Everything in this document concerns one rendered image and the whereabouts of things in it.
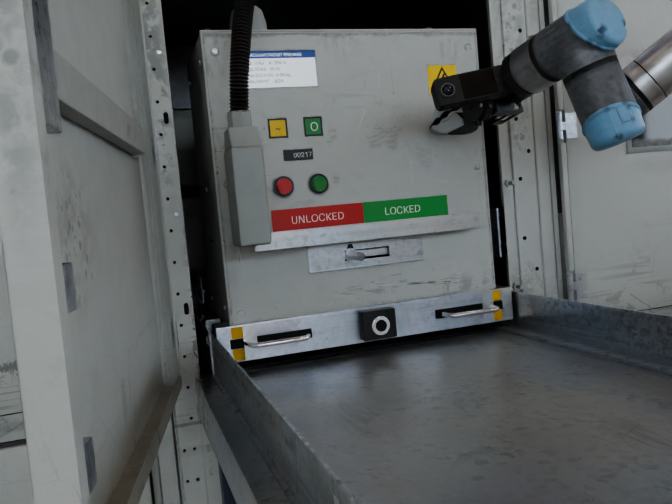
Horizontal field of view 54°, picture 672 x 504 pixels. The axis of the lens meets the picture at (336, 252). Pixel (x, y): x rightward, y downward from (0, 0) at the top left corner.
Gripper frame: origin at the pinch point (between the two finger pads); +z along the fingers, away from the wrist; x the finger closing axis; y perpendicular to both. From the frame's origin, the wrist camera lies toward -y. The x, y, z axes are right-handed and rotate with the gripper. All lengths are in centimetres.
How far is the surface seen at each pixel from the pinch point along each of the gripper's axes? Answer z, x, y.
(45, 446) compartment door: -34, -36, -72
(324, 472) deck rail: -38, -43, -55
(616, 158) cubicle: -7.8, -10.3, 36.8
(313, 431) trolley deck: -13, -42, -42
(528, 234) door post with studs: 2.1, -20.8, 18.7
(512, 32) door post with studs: -7.3, 15.0, 18.4
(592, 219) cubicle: -3.3, -20.6, 30.6
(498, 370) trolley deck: -10.7, -41.8, -10.0
